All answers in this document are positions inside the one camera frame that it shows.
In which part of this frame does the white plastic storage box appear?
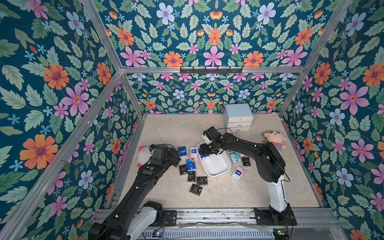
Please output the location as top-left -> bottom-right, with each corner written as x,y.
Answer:
197,142 -> 232,178

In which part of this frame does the teal cartoon tissue pack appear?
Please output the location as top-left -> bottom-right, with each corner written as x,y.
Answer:
229,151 -> 242,164

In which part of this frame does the pink floral Tempo tissue pack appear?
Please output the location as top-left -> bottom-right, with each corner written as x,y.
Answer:
190,147 -> 198,159

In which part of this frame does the white blue Tempo tissue pack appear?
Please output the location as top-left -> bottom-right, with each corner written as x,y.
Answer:
232,166 -> 246,181

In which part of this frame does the blue floral tissue pack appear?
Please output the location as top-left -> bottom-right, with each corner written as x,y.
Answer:
186,159 -> 197,172

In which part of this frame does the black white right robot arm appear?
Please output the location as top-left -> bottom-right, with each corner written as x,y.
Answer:
199,127 -> 292,226

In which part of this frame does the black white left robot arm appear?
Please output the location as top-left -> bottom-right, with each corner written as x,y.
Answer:
88,144 -> 180,240

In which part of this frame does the black Face tissue pack upper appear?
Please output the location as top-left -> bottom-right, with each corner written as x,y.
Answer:
173,158 -> 181,167

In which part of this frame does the dark blue Tempo tissue pack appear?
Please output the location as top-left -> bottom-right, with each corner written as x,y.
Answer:
178,146 -> 188,159

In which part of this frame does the pink white striped plush toy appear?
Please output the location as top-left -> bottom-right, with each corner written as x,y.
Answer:
137,147 -> 153,168

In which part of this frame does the black Face tissue pack left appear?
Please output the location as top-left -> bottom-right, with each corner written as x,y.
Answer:
179,164 -> 188,176

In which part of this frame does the pale blue mini drawer chest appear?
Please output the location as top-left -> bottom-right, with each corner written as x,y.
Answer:
224,104 -> 254,133

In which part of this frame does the black Face tissue pack middle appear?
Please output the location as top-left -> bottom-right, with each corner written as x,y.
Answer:
188,171 -> 197,183

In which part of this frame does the black Face tissue pack far-right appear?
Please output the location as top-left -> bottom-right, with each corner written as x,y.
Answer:
242,156 -> 251,167

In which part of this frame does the black Face tissue pack right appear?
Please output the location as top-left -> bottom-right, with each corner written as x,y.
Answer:
197,176 -> 208,186

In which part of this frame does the black Face tissue pack bottom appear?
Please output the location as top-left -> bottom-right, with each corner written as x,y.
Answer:
190,184 -> 203,196

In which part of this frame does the pink bald baby doll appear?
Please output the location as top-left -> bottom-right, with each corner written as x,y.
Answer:
264,131 -> 287,153

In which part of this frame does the white ventilation grille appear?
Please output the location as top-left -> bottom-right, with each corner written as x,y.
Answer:
138,229 -> 275,240

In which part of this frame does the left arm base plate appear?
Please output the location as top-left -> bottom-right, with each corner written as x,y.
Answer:
150,210 -> 178,228

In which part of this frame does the black wall hook rail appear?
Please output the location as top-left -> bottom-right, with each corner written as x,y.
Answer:
179,67 -> 243,75

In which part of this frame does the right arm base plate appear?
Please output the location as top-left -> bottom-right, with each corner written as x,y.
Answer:
254,205 -> 297,226

